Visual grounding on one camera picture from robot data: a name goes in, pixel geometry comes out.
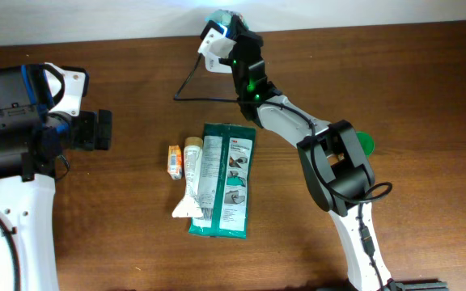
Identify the white barcode scanner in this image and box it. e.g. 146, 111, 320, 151
203, 39, 235, 74

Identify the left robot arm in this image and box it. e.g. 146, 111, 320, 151
0, 62, 112, 290

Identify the green 3M wipes pack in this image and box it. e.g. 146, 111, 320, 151
189, 123, 256, 239

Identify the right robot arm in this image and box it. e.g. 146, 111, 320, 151
222, 15, 398, 290

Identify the mint green wipes packet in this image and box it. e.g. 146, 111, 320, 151
205, 9, 249, 28

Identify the green lid jar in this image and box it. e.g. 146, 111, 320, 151
356, 131, 375, 157

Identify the black right camera cable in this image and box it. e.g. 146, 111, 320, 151
172, 52, 246, 103

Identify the orange tissue packet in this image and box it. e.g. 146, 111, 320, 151
167, 145, 183, 180

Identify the white cream tube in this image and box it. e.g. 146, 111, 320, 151
172, 137, 203, 218

